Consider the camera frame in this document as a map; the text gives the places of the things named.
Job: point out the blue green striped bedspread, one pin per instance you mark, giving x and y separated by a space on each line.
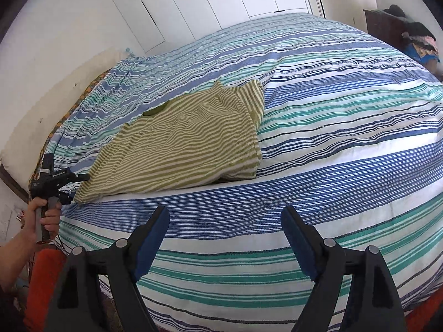
351 137

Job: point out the pile of clothes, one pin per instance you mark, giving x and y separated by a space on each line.
420 43

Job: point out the left hand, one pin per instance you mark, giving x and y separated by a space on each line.
43 219

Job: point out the dark wooden dresser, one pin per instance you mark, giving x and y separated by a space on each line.
388 25

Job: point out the green striped knit cardigan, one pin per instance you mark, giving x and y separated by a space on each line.
191 140

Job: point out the white wardrobe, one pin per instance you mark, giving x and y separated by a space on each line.
164 25

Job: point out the cream headboard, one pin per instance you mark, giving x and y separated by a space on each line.
21 153

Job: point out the left forearm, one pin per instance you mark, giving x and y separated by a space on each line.
14 256

